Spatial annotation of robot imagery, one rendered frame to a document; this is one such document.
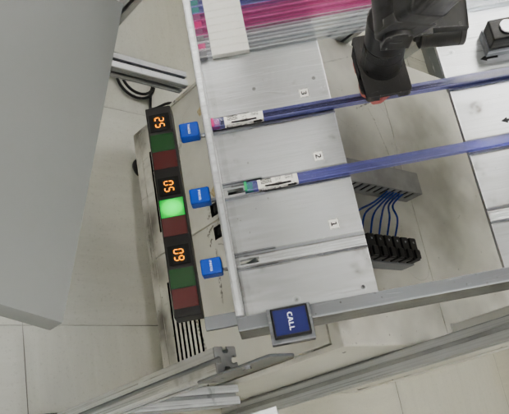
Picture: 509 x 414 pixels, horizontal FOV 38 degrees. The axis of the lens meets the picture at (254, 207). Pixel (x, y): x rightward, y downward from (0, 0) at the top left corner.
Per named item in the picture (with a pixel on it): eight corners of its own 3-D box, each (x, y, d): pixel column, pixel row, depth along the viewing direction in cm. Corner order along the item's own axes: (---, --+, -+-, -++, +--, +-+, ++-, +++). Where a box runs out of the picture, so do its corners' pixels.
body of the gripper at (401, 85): (393, 36, 107) (400, 5, 100) (410, 96, 104) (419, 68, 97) (350, 44, 107) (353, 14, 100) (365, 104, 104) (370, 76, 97)
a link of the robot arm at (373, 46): (364, -3, 94) (370, 34, 92) (419, -7, 94) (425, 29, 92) (361, 29, 101) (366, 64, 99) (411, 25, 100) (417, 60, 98)
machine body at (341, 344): (153, 413, 169) (343, 346, 127) (120, 144, 194) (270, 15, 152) (343, 397, 211) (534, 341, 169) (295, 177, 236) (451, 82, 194)
